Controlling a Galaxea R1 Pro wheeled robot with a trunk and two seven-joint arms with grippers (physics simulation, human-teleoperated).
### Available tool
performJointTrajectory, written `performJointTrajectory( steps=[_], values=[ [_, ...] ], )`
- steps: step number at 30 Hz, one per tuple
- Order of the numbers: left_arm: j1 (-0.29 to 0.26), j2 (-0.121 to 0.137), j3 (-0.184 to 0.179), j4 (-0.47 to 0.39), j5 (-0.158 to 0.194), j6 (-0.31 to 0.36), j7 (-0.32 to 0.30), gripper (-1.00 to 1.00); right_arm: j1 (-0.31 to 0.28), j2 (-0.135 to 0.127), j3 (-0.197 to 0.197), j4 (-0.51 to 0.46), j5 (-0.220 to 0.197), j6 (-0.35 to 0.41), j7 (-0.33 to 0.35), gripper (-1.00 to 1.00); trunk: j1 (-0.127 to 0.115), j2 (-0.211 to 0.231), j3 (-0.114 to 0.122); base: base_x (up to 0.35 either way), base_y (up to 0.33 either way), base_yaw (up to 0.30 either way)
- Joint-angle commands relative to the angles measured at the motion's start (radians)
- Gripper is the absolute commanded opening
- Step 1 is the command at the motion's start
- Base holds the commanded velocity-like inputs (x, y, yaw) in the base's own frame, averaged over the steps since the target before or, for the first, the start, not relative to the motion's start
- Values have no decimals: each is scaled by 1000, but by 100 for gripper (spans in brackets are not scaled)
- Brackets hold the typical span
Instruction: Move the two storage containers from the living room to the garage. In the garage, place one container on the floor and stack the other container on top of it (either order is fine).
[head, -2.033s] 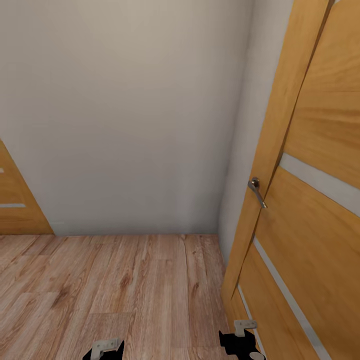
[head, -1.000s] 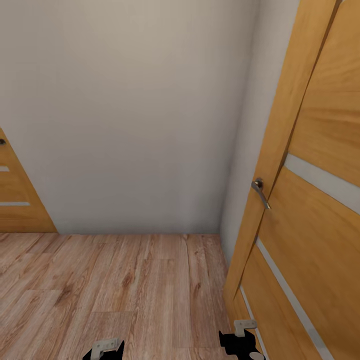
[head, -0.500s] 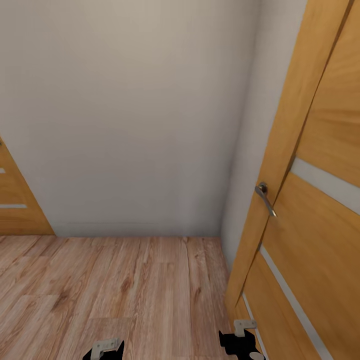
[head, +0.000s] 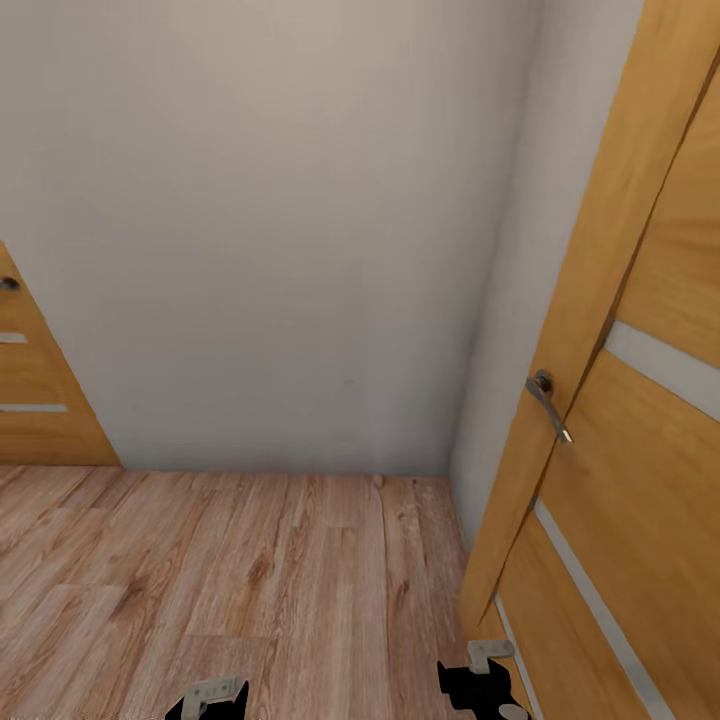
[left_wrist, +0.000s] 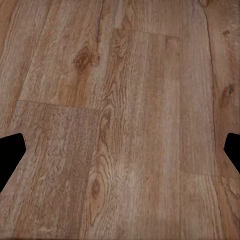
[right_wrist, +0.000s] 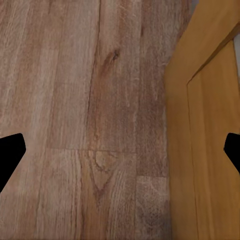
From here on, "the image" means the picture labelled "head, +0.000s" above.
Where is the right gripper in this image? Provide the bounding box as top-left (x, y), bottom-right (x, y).
top-left (438, 662), bottom-right (511, 715)

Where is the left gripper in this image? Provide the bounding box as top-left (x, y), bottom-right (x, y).
top-left (165, 681), bottom-right (249, 720)

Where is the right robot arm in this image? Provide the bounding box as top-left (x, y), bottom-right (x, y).
top-left (438, 639), bottom-right (532, 720)

